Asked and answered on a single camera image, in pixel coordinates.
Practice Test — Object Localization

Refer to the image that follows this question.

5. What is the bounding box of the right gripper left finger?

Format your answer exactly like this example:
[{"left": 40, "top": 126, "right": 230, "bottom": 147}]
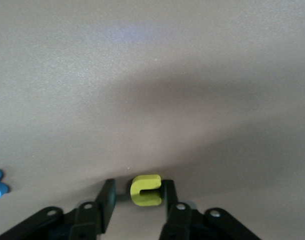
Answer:
[{"left": 0, "top": 178, "right": 117, "bottom": 240}]

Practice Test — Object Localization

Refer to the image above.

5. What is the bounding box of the brown table cover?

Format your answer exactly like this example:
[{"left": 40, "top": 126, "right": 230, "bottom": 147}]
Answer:
[{"left": 0, "top": 0, "right": 305, "bottom": 240}]

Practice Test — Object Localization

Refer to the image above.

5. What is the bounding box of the yellow letter u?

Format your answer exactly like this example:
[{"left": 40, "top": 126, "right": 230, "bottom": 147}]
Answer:
[{"left": 129, "top": 174, "right": 163, "bottom": 207}]

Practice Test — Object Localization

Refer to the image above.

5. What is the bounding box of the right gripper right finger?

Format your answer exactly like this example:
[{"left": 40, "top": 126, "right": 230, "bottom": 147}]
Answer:
[{"left": 158, "top": 179, "right": 263, "bottom": 240}]

